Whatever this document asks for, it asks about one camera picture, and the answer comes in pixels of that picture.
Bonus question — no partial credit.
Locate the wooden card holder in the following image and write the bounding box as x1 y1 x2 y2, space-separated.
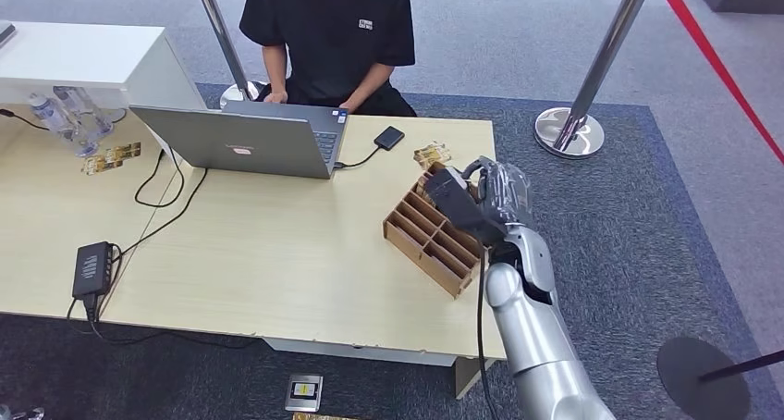
382 161 493 301

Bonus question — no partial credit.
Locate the person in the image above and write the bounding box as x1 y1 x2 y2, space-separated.
239 0 418 118

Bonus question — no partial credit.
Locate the grey card reader device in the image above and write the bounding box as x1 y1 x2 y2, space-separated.
284 374 325 414

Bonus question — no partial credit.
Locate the black external drive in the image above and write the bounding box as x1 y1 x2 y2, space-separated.
374 126 407 153

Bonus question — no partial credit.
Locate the grey laptop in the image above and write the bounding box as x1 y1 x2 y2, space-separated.
129 101 350 180

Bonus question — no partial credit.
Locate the black power adapter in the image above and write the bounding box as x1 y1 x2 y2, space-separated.
71 241 116 301

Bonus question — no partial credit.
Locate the white cabinet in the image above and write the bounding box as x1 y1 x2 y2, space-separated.
0 20 206 149

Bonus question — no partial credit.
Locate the clear plastic water bottle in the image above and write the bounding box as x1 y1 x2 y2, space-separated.
52 86 116 140
27 93 100 159

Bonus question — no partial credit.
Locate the white desk underframe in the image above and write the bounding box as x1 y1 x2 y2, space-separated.
263 337 495 400

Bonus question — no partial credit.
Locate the dark blue rug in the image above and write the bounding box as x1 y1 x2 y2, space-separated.
0 82 784 420

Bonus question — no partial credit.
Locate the red barrier belt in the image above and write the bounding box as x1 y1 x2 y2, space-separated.
651 0 784 167

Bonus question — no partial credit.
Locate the black stanchion base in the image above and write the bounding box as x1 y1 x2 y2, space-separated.
656 336 784 420

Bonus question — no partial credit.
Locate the black drive cable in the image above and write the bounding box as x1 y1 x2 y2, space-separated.
334 146 383 171

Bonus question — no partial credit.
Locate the chrome stanchion post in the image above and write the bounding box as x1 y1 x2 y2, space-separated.
190 0 270 110
533 0 655 160

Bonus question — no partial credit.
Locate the black looped cable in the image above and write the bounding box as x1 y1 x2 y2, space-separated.
133 148 187 209

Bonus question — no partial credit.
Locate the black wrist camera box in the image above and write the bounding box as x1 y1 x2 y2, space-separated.
423 165 510 248

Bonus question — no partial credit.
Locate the black adapter mains cable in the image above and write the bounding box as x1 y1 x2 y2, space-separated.
65 294 263 351

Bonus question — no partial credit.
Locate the black laptop power cable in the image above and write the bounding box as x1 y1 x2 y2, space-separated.
111 167 210 266

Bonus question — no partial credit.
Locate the thin black cable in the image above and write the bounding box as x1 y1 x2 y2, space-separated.
0 107 52 133

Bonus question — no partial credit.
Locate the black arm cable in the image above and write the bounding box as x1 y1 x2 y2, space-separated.
474 245 501 420

